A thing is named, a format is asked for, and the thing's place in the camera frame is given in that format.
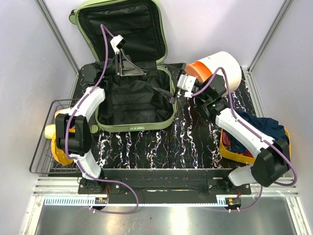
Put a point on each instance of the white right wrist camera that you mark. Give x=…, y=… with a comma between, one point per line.
x=185, y=85

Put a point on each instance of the yellow dotted plate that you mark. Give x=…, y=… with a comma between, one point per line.
x=58, y=154

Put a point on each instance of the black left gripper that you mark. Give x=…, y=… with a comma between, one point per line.
x=124, y=67

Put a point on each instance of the pink maroon garment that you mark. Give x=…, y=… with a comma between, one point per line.
x=226, y=141

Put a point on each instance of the navy blue garment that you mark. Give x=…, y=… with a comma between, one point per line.
x=266, y=125

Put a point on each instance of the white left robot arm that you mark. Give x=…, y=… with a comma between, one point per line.
x=71, y=141

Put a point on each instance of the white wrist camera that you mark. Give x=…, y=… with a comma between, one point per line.
x=117, y=42
x=185, y=85

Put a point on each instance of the white orange drawer cabinet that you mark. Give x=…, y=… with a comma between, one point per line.
x=202, y=69

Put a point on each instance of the yellow cup in basket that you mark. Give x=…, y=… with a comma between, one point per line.
x=50, y=131

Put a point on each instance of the orange plastic basket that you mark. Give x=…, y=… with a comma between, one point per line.
x=234, y=156

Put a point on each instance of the aluminium rail frame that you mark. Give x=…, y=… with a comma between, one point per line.
x=56, y=208

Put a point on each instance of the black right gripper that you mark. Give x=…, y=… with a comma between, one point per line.
x=178, y=66

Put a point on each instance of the black wire basket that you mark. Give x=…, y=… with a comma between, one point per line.
x=43, y=163

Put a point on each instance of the pink cup in basket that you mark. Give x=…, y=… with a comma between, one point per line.
x=59, y=112

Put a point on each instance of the black marble pattern mat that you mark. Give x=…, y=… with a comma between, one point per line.
x=190, y=141

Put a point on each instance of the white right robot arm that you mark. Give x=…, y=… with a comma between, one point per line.
x=272, y=157

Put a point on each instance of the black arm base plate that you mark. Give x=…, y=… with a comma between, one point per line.
x=208, y=181

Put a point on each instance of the red garment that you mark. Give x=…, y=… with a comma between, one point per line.
x=247, y=154

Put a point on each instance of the green hard-shell suitcase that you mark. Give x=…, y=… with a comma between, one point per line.
x=131, y=104

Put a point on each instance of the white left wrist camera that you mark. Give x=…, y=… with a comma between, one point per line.
x=117, y=42

